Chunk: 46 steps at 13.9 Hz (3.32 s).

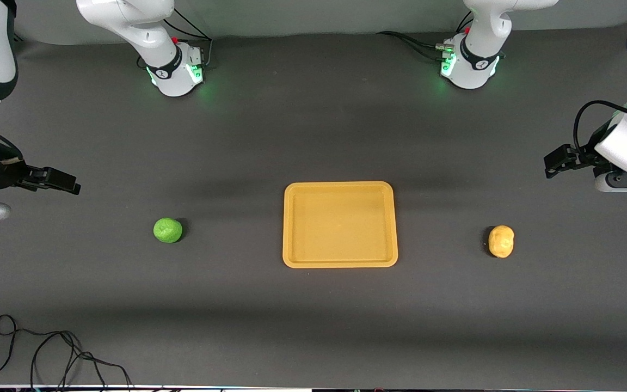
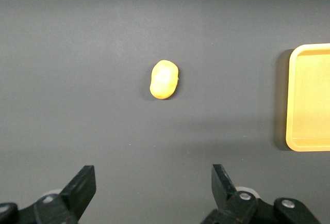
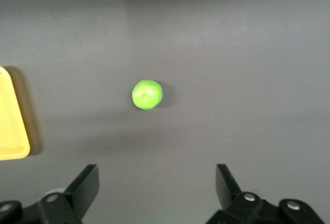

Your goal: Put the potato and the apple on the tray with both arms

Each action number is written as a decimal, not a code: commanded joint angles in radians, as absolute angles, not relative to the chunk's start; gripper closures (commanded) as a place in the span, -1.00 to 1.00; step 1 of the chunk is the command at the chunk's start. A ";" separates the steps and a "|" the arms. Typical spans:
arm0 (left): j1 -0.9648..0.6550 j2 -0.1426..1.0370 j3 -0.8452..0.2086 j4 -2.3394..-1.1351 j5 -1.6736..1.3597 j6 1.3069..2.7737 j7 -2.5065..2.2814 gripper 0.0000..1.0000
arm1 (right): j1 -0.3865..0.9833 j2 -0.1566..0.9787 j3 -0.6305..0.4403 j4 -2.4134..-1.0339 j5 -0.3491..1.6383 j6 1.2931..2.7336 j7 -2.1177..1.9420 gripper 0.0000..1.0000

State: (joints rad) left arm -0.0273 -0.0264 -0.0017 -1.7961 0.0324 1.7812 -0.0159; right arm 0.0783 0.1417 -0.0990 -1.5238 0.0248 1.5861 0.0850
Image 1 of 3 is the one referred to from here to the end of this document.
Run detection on yellow-brown potato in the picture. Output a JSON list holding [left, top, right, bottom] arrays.
[[488, 225, 515, 259]]

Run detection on yellow plastic tray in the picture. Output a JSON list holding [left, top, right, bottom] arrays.
[[282, 181, 399, 269]]

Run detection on dark grey table cover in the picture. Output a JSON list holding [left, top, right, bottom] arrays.
[[0, 22, 627, 388]]

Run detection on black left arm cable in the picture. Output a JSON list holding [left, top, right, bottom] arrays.
[[574, 100, 627, 154]]

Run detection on thin black loose cable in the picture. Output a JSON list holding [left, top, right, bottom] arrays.
[[0, 314, 133, 390]]

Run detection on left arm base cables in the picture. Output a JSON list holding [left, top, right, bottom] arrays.
[[376, 11, 475, 62]]

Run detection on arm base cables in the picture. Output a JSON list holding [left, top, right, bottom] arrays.
[[376, 11, 475, 62], [137, 8, 214, 71]]

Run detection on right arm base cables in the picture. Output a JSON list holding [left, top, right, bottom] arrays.
[[137, 8, 214, 71]]

